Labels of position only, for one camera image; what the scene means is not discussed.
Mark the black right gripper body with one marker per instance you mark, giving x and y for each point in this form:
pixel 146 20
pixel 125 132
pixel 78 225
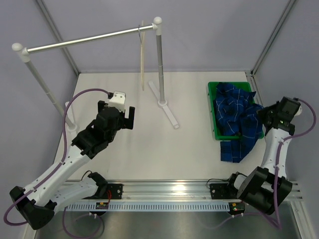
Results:
pixel 272 115

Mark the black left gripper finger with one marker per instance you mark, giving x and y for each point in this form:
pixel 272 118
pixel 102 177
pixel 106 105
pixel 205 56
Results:
pixel 101 105
pixel 129 122

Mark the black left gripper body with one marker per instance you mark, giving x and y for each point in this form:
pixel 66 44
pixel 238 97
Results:
pixel 121 121

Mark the blue plaid shirt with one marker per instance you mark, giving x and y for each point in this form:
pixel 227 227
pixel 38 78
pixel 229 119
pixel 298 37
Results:
pixel 236 150

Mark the white hanger with metal hook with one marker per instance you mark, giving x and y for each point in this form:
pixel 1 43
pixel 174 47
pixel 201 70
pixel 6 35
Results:
pixel 142 56

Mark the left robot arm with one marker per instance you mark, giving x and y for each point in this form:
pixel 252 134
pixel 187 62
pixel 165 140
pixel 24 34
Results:
pixel 39 201

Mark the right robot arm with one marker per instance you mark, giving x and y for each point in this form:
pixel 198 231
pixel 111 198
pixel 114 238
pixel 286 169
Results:
pixel 267 186

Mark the green plastic tray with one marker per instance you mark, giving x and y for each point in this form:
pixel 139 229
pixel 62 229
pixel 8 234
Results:
pixel 211 107

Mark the silver clothes rack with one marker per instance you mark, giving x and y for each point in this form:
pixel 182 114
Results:
pixel 24 55

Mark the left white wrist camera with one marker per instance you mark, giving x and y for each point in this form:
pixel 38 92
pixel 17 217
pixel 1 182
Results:
pixel 118 101

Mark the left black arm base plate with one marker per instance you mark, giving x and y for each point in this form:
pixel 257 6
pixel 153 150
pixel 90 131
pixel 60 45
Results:
pixel 114 190

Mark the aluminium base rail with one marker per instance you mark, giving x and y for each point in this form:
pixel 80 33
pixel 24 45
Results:
pixel 165 190

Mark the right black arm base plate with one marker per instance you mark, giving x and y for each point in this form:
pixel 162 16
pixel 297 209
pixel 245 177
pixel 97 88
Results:
pixel 222 191

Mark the white slotted cable duct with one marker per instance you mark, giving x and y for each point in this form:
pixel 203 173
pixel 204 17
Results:
pixel 149 207

